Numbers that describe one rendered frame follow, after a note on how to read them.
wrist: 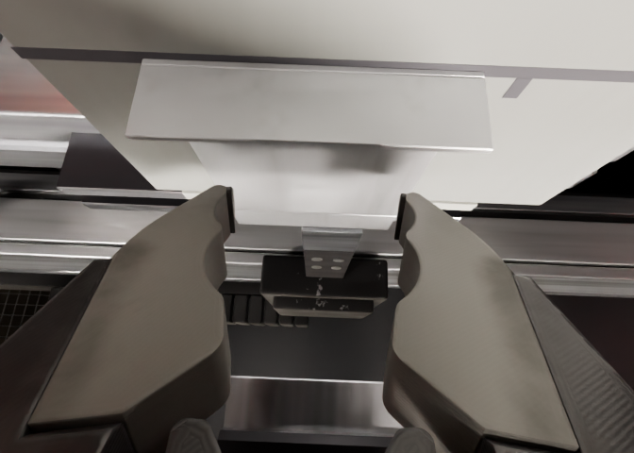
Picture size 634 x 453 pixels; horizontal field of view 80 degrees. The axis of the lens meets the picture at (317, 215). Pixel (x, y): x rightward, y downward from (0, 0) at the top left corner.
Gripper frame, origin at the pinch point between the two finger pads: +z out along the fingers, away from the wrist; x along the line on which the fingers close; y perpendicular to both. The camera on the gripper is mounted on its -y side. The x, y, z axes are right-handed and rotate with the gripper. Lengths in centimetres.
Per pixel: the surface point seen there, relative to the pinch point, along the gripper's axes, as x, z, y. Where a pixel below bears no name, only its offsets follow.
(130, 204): -9.8, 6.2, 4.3
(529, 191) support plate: 9.0, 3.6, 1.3
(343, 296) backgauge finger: 2.7, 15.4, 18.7
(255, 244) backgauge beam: -6.7, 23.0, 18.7
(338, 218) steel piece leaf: 1.1, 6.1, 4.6
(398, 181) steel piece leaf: 3.3, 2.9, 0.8
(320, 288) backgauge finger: 0.5, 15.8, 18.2
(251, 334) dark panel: -11, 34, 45
